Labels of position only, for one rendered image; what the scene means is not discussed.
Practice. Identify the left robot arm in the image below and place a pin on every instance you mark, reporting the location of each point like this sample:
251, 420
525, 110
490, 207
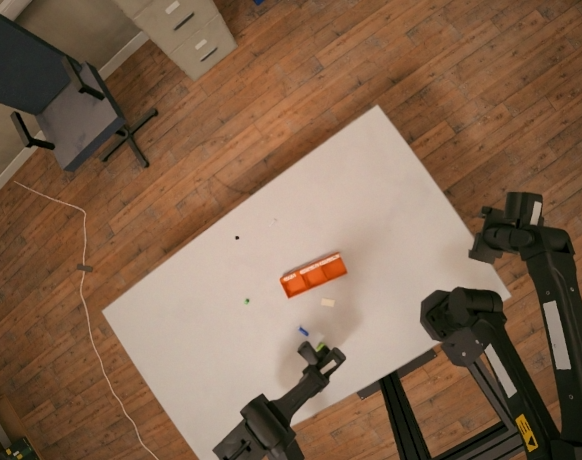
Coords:
260, 428

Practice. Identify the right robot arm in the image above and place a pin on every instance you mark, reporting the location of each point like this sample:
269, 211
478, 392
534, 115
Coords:
554, 276

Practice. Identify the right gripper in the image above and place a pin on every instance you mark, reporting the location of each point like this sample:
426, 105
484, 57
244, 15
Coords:
486, 239

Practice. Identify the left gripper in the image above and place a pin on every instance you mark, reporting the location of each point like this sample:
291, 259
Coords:
326, 349

